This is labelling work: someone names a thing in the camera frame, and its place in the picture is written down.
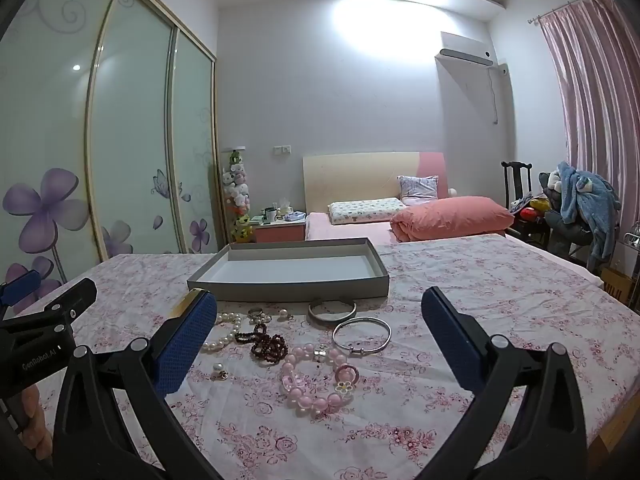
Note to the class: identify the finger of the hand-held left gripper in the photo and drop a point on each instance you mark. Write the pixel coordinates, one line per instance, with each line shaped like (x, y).
(75, 297)
(20, 285)

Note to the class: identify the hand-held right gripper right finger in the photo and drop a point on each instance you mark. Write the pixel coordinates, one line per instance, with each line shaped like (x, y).
(450, 345)

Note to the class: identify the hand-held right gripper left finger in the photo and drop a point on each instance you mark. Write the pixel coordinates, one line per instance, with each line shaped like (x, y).
(185, 345)

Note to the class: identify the pearl cluster earring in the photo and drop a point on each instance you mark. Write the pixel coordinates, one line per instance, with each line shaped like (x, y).
(265, 319)

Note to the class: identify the thin silver bangle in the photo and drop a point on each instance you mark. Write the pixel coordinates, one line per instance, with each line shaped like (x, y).
(358, 351)

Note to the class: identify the wide silver cuff bangle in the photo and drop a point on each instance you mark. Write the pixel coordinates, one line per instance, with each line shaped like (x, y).
(330, 319)

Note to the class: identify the grey cardboard box tray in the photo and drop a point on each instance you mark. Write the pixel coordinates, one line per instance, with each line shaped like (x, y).
(300, 265)

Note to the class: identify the person's left hand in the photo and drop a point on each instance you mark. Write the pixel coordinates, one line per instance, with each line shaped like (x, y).
(36, 425)

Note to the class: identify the pearl drop earring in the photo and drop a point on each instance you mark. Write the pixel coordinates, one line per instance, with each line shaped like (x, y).
(219, 371)

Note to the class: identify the pink folded quilt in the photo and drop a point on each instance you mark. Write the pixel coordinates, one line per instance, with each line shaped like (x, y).
(450, 217)

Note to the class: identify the pink white nightstand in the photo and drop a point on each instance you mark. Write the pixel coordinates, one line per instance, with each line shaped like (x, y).
(280, 234)

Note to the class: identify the bed with pink sheet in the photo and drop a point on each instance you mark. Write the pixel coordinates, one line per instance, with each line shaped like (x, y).
(345, 232)

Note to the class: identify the white mug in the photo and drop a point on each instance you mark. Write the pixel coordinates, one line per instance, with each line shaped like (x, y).
(270, 215)

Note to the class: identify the white patterned pillow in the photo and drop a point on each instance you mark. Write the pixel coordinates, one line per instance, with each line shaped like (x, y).
(365, 210)

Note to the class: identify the purple patterned pillow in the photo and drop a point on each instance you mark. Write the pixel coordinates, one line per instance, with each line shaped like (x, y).
(417, 187)

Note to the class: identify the plush toy tower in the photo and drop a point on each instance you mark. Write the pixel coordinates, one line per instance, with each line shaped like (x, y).
(239, 190)

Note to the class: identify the light blue cloth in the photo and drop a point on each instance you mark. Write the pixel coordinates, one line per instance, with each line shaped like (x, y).
(295, 216)

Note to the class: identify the tissue box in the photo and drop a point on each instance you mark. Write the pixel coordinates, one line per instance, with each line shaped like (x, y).
(285, 208)

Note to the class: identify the dark wooden chair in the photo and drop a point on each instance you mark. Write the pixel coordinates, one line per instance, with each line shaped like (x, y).
(517, 180)

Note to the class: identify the wooden crate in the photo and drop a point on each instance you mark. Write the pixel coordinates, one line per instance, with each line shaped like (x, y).
(620, 287)

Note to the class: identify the grey plush toy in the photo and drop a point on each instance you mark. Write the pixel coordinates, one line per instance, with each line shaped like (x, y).
(549, 182)

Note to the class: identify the floral glass sliding wardrobe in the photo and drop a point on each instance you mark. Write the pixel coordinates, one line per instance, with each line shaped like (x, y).
(125, 110)

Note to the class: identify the cream pink headboard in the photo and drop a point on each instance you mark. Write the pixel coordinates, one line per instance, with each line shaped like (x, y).
(350, 175)

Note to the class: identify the blue plush garment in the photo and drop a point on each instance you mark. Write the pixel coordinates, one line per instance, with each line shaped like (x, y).
(585, 200)

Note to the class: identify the white air conditioner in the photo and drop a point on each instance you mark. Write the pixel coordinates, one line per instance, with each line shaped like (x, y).
(465, 55)

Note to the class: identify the pink curtain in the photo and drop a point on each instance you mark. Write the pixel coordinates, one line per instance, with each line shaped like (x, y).
(595, 90)

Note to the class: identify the curtain rod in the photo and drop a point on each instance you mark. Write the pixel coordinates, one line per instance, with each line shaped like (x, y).
(565, 7)

